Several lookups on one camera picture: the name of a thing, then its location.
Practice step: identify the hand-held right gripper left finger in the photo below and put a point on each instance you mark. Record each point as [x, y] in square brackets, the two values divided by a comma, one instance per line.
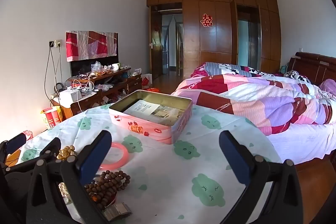
[90, 158]

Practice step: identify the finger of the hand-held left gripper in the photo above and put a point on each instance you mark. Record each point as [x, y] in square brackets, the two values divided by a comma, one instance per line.
[15, 141]
[53, 146]

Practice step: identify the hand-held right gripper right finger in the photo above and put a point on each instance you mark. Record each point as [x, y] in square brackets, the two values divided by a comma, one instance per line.
[233, 158]

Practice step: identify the pink bangle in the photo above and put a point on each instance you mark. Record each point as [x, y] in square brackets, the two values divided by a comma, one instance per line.
[123, 154]

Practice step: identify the pink tin box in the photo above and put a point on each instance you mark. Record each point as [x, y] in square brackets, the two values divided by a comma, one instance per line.
[147, 127]

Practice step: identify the red and yellow bag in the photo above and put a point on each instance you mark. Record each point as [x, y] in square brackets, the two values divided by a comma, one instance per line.
[51, 117]

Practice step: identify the wooden television stand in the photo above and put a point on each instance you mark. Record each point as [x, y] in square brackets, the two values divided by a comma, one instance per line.
[78, 107]

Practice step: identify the white box device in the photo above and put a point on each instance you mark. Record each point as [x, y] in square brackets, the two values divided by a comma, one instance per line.
[69, 96]

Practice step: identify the pink patchwork quilt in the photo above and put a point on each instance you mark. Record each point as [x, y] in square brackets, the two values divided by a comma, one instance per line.
[249, 98]

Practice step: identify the green cloud print bed sheet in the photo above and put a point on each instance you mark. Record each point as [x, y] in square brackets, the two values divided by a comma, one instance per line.
[168, 174]

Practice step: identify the white mattress sheet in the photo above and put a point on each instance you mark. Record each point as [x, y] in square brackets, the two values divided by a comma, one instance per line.
[302, 142]

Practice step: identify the printed paper sheet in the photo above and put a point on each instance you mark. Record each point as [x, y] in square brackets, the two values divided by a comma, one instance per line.
[141, 107]

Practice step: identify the black television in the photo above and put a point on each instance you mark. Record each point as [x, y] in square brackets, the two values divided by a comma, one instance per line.
[81, 66]

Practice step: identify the clear plastic bag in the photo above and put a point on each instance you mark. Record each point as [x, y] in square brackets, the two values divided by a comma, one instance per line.
[96, 67]

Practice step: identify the white shopping bag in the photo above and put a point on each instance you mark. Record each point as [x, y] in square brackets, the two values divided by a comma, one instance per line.
[147, 81]

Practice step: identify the black and white pillow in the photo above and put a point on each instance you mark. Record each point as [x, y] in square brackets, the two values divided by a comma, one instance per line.
[296, 75]

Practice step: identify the brown wooden wardrobe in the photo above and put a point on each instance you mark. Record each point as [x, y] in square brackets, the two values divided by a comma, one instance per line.
[215, 40]

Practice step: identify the purple pillow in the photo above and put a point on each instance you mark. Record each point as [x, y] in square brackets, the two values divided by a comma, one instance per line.
[329, 86]

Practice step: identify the brown wooden door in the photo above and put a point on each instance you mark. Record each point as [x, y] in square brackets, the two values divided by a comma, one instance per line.
[156, 56]

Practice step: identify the brown wooden headboard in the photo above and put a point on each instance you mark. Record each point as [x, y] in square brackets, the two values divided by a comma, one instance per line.
[315, 66]

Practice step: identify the wall power outlet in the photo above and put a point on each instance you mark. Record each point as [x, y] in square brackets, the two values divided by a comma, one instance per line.
[55, 43]

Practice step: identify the red paper wall decoration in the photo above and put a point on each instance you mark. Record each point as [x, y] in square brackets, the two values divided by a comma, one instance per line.
[206, 20]

